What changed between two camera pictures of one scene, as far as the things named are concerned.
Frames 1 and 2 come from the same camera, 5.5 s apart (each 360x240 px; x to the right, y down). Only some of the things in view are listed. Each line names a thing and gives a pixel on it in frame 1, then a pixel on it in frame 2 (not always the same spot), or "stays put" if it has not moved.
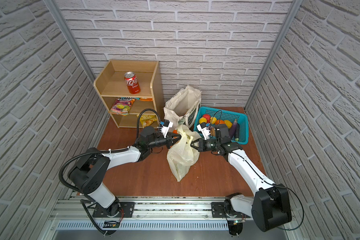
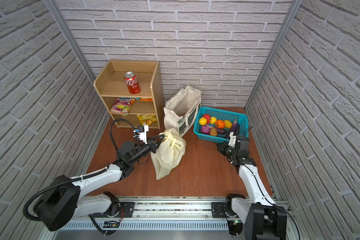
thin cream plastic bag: (182, 156) to (169, 153)
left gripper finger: (179, 136) to (152, 139)
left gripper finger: (176, 137) to (163, 137)
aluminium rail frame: (157, 218) stays put
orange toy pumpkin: (219, 122) stays put
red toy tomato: (208, 117) stays put
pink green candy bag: (122, 106) stays put
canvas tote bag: (182, 107) stays put
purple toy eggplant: (233, 129) stays put
